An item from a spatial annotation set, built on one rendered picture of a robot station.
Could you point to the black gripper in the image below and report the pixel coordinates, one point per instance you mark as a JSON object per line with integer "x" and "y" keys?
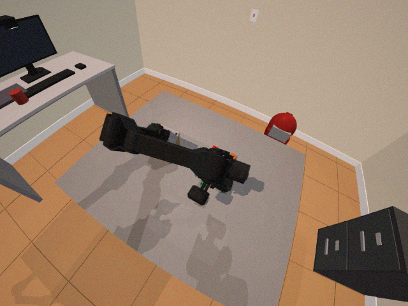
{"x": 198, "y": 194}

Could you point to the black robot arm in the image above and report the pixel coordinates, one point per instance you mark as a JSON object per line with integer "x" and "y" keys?
{"x": 121, "y": 133}

